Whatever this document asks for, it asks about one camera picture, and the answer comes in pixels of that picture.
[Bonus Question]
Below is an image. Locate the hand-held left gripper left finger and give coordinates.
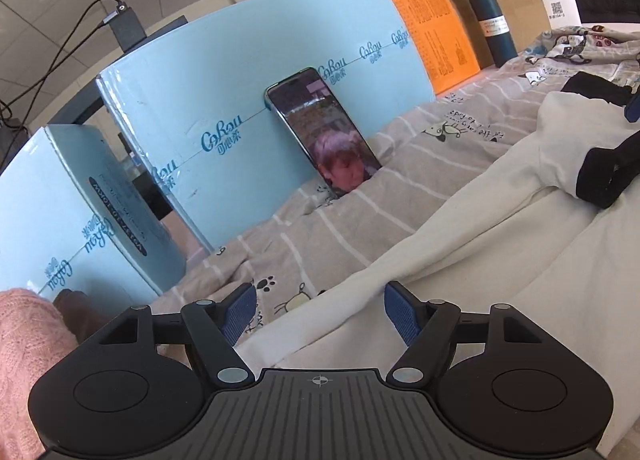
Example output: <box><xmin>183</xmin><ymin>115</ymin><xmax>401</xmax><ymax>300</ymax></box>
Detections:
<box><xmin>98</xmin><ymin>283</ymin><xmax>258</xmax><ymax>387</ymax></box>

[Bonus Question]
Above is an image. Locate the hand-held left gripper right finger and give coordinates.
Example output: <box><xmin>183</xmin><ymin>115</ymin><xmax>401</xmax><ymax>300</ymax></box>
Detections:
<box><xmin>383</xmin><ymin>281</ymin><xmax>544</xmax><ymax>387</ymax></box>

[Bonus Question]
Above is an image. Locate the white sweatshirt with black cuffs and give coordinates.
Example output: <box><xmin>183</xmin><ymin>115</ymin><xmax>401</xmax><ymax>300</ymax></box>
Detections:
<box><xmin>241</xmin><ymin>71</ymin><xmax>640</xmax><ymax>460</ymax></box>

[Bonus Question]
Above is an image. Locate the grey striped printed bed sheet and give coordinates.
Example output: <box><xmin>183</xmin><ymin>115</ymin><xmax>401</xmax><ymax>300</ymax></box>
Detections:
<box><xmin>155</xmin><ymin>24</ymin><xmax>640</xmax><ymax>341</ymax></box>

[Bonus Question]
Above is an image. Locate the dark teal thermos bottle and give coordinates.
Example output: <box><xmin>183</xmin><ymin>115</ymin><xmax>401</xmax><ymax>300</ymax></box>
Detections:
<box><xmin>455</xmin><ymin>0</ymin><xmax>518</xmax><ymax>68</ymax></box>

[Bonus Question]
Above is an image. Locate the smartphone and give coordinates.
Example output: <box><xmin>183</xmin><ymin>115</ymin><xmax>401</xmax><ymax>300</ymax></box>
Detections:
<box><xmin>263</xmin><ymin>67</ymin><xmax>383</xmax><ymax>198</ymax></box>

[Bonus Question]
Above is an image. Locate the person's pink knit sleeve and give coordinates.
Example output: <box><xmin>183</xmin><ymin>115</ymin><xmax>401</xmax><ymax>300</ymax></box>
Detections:
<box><xmin>0</xmin><ymin>287</ymin><xmax>81</xmax><ymax>460</ymax></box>

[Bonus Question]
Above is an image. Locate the light blue foam board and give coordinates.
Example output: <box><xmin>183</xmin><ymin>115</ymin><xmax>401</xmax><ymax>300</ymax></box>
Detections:
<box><xmin>0</xmin><ymin>124</ymin><xmax>188</xmax><ymax>313</ymax></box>
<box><xmin>95</xmin><ymin>0</ymin><xmax>436</xmax><ymax>253</ymax></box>

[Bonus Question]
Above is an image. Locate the orange printed sheet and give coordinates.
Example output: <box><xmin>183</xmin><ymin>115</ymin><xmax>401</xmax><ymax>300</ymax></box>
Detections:
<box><xmin>376</xmin><ymin>0</ymin><xmax>482</xmax><ymax>96</ymax></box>

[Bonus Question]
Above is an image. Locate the black power adapter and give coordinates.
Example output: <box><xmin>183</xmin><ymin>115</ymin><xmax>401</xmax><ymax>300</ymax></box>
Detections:
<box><xmin>104</xmin><ymin>3</ymin><xmax>147</xmax><ymax>51</ymax></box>

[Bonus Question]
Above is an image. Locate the black cable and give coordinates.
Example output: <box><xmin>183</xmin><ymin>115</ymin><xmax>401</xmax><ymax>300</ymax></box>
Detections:
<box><xmin>0</xmin><ymin>0</ymin><xmax>126</xmax><ymax>114</ymax></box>

